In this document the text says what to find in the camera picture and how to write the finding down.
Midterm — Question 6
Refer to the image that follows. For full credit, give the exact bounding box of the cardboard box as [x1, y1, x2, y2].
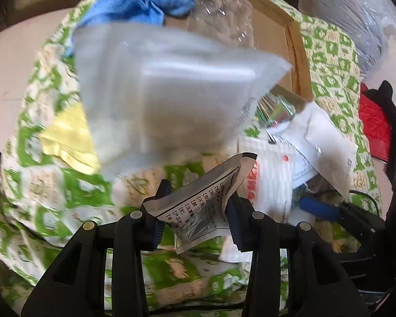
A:
[145, 0, 314, 103]

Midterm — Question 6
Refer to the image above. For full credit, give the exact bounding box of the yellow cloth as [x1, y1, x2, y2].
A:
[40, 104, 101, 175]

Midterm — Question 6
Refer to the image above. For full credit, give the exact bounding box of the dark cloth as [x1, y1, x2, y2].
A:
[363, 81, 396, 152]

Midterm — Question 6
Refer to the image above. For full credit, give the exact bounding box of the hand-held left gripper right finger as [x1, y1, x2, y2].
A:
[225, 192, 370, 317]

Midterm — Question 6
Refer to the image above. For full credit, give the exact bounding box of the clear crinkled plastic bag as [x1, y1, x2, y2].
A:
[186, 0, 258, 52]

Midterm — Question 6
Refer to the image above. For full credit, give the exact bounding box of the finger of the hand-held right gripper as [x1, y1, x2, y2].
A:
[299, 196, 383, 238]

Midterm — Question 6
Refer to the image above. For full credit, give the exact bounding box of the red cloth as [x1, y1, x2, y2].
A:
[359, 82, 393, 162]

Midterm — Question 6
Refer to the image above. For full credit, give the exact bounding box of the blue towel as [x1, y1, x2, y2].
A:
[66, 0, 197, 57]

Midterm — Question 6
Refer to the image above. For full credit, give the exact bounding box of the plastic-wrapped grey bundle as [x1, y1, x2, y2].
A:
[299, 0, 396, 76]

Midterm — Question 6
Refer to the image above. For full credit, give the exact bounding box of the green patterned blanket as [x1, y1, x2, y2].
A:
[0, 0, 383, 317]

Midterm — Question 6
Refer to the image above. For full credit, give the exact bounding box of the large frosted plastic packet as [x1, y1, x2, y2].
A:
[71, 23, 293, 182]

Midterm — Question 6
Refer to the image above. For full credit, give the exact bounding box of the white plastic packet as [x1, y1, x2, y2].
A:
[285, 101, 359, 199]

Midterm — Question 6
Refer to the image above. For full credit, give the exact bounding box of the shiny foil packet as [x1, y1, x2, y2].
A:
[254, 84, 306, 129]

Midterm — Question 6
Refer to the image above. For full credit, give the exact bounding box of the small white printed packet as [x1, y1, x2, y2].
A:
[143, 152, 258, 255]

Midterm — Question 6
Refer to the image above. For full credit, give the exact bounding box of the white ribbed packet red print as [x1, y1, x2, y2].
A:
[238, 135, 298, 227]

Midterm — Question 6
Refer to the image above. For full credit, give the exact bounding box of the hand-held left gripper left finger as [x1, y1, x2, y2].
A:
[21, 179, 172, 317]

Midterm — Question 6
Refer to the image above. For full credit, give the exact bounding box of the white labelled paper packet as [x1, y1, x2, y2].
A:
[267, 129, 319, 190]

